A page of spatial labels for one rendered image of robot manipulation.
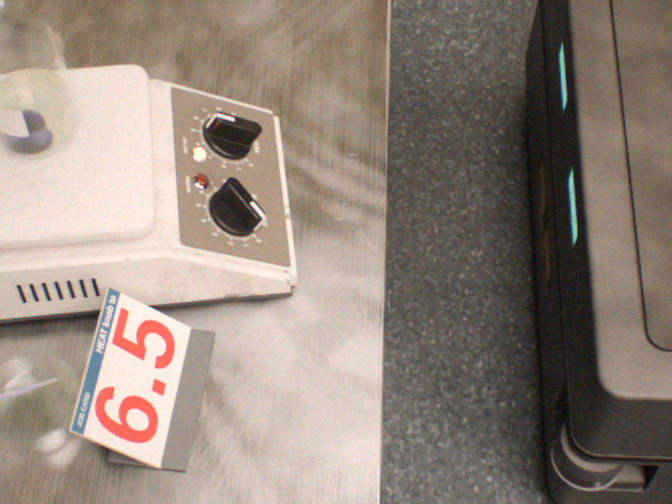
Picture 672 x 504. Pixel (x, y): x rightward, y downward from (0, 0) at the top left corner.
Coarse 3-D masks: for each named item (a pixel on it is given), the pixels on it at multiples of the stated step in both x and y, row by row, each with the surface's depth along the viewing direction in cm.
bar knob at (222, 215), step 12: (228, 180) 73; (216, 192) 74; (228, 192) 73; (240, 192) 73; (216, 204) 73; (228, 204) 73; (240, 204) 73; (252, 204) 73; (216, 216) 73; (228, 216) 73; (240, 216) 73; (252, 216) 73; (264, 216) 73; (228, 228) 73; (240, 228) 73; (252, 228) 73
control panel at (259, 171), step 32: (192, 96) 78; (192, 128) 76; (192, 160) 75; (224, 160) 76; (256, 160) 78; (192, 192) 73; (256, 192) 76; (192, 224) 72; (256, 256) 73; (288, 256) 75
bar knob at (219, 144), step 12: (216, 120) 75; (228, 120) 76; (240, 120) 76; (204, 132) 76; (216, 132) 76; (228, 132) 76; (240, 132) 76; (252, 132) 76; (216, 144) 76; (228, 144) 76; (240, 144) 77; (228, 156) 76; (240, 156) 77
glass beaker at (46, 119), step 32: (0, 0) 68; (0, 32) 69; (32, 32) 69; (0, 64) 70; (32, 64) 71; (64, 64) 68; (0, 96) 66; (32, 96) 67; (64, 96) 69; (0, 128) 69; (32, 128) 69; (64, 128) 70; (32, 160) 71
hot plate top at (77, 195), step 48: (96, 96) 74; (144, 96) 74; (96, 144) 72; (144, 144) 72; (0, 192) 70; (48, 192) 70; (96, 192) 70; (144, 192) 70; (0, 240) 68; (48, 240) 69; (96, 240) 69
